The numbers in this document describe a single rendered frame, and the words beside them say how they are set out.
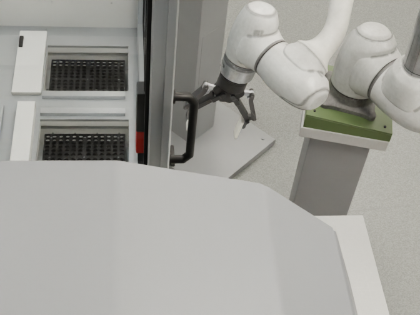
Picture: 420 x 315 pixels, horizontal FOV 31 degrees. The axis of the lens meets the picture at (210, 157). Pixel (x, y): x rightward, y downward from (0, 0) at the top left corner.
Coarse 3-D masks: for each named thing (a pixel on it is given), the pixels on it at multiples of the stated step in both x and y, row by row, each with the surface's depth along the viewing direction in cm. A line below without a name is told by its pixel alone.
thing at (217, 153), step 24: (192, 0) 278; (216, 0) 282; (192, 24) 286; (216, 24) 292; (192, 48) 293; (216, 48) 302; (192, 72) 302; (216, 72) 313; (216, 120) 342; (216, 144) 332; (240, 144) 334; (264, 144) 336; (192, 168) 322; (216, 168) 323; (240, 168) 325
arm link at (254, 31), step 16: (240, 16) 178; (256, 16) 175; (272, 16) 176; (240, 32) 178; (256, 32) 176; (272, 32) 178; (240, 48) 180; (256, 48) 177; (240, 64) 184; (256, 64) 178
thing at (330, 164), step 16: (304, 112) 245; (304, 128) 241; (304, 144) 268; (320, 144) 250; (336, 144) 249; (352, 144) 242; (368, 144) 241; (384, 144) 240; (304, 160) 257; (320, 160) 255; (336, 160) 254; (352, 160) 253; (304, 176) 263; (320, 176) 261; (336, 176) 260; (352, 176) 259; (304, 192) 269; (320, 192) 267; (336, 192) 266; (352, 192) 265; (304, 208) 275; (320, 208) 273; (336, 208) 272
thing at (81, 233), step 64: (0, 192) 84; (64, 192) 85; (128, 192) 86; (192, 192) 89; (256, 192) 93; (0, 256) 79; (64, 256) 79; (128, 256) 80; (192, 256) 83; (256, 256) 86; (320, 256) 95
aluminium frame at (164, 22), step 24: (168, 0) 114; (168, 24) 116; (168, 48) 120; (168, 72) 124; (168, 96) 127; (144, 120) 133; (168, 120) 132; (144, 144) 138; (168, 144) 136; (168, 168) 141
